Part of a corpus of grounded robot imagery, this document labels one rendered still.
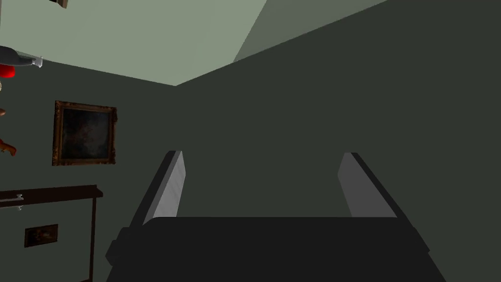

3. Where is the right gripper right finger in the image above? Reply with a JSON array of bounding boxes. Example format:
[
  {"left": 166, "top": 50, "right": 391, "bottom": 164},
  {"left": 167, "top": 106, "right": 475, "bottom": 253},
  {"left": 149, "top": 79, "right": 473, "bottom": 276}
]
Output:
[{"left": 337, "top": 152, "right": 411, "bottom": 228}]

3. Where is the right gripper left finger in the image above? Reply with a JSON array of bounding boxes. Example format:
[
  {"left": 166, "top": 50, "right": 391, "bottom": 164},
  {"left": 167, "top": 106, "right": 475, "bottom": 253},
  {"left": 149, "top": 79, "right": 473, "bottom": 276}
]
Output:
[{"left": 130, "top": 150, "right": 186, "bottom": 227}]

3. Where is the large gold-framed dark painting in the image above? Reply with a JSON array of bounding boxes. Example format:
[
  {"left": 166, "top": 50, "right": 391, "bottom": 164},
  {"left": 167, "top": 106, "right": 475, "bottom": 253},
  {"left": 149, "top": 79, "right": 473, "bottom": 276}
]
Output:
[{"left": 51, "top": 100, "right": 118, "bottom": 167}]

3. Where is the dark wooden table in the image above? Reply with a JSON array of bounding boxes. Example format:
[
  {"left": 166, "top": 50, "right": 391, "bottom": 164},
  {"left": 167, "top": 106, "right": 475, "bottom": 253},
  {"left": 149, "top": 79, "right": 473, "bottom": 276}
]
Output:
[{"left": 0, "top": 184, "right": 104, "bottom": 282}]

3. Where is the small framed dark picture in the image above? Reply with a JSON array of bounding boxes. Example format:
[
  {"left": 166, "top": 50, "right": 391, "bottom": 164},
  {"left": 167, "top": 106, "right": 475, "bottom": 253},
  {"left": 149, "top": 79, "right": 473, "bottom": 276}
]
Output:
[{"left": 24, "top": 223, "right": 59, "bottom": 249}]

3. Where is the grey bottle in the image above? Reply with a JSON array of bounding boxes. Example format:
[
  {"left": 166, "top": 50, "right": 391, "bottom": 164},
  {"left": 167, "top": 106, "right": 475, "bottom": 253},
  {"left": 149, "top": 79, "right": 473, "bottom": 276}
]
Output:
[{"left": 0, "top": 46, "right": 44, "bottom": 69}]

